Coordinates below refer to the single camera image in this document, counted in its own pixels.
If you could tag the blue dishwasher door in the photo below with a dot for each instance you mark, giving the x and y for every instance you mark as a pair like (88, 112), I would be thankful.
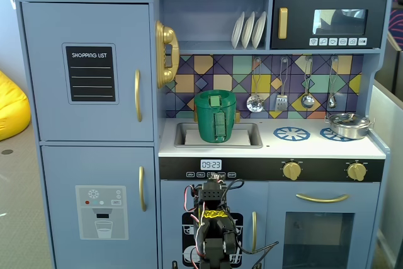
(170, 193)

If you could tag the green plastic lidded pot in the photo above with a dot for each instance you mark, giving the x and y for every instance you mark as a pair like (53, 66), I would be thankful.
(207, 124)

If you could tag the gold toy telephone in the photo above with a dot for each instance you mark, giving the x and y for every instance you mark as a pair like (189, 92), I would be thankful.
(163, 32)

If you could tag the white wall socket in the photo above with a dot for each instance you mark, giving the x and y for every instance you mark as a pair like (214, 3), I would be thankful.
(13, 0)

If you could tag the gold toy faucet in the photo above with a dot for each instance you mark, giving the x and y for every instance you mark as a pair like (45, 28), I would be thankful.
(237, 116)

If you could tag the black table clamp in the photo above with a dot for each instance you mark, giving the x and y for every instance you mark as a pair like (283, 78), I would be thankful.
(174, 265)

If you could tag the blue water dispenser cabinet door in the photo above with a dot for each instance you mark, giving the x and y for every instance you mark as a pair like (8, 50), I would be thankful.
(63, 171)

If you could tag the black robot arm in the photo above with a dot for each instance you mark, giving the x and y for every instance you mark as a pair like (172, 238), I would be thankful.
(213, 195)

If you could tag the blue toy kitchen cabinet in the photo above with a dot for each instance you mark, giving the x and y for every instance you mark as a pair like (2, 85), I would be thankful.
(201, 20)

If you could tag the black monitor back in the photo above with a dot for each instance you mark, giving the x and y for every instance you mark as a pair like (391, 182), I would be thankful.
(390, 70)

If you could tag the white toy plate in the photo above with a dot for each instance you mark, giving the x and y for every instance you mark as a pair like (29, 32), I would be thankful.
(248, 31)
(258, 29)
(236, 31)

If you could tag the steel slotted spatula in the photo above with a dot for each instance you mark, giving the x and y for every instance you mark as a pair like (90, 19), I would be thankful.
(281, 103)

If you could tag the steel skimmer spoon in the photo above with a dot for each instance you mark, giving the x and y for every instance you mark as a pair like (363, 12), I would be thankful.
(255, 103)

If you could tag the blue oven door with window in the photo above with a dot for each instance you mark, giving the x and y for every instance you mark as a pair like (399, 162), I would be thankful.
(277, 218)

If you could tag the black toy microwave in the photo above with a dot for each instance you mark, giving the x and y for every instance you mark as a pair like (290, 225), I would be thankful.
(299, 23)

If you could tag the grey toy sink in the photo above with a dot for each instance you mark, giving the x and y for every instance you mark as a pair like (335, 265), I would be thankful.
(253, 133)

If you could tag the grey desk divider panel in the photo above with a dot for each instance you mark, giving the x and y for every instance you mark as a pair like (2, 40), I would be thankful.
(390, 155)

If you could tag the steel pot with lid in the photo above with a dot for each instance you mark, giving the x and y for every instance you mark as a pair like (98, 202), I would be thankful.
(349, 130)

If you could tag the steel serving spoon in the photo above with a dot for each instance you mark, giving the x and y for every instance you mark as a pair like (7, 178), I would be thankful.
(331, 102)

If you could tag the blue shopping list cabinet door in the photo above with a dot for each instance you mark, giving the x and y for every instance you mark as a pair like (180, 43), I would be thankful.
(47, 108)

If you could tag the gold stove knob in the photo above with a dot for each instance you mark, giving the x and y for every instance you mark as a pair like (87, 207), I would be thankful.
(356, 171)
(291, 170)

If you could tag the steel ladle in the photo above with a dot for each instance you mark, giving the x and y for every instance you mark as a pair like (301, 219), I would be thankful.
(307, 101)

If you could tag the yellow beanbag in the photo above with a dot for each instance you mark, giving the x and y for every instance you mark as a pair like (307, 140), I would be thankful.
(12, 108)

